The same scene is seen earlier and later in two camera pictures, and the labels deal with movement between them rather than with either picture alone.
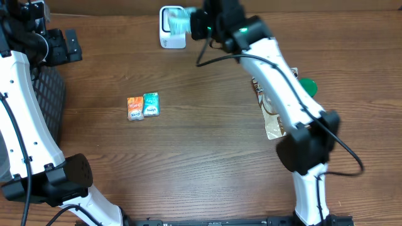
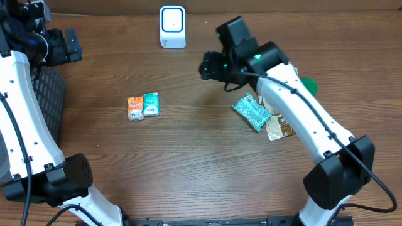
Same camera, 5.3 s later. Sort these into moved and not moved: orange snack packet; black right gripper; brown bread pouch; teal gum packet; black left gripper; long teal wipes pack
Moved: long teal wipes pack; black right gripper
Not moved: teal gum packet; brown bread pouch; black left gripper; orange snack packet
